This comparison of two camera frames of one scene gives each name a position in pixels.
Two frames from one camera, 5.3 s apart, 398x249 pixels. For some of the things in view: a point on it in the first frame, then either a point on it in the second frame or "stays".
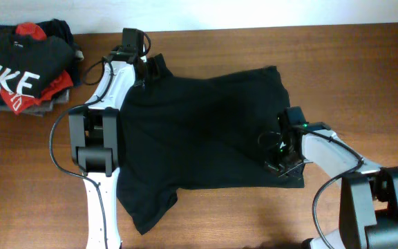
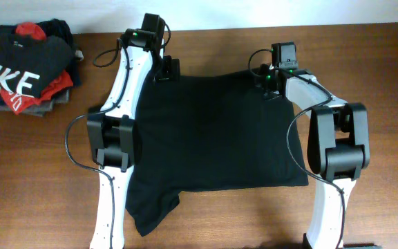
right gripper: x=271 y=163 to x=264 y=68
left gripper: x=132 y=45 to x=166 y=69
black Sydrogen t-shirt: x=179 y=133 stays
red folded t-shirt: x=19 y=104 stays
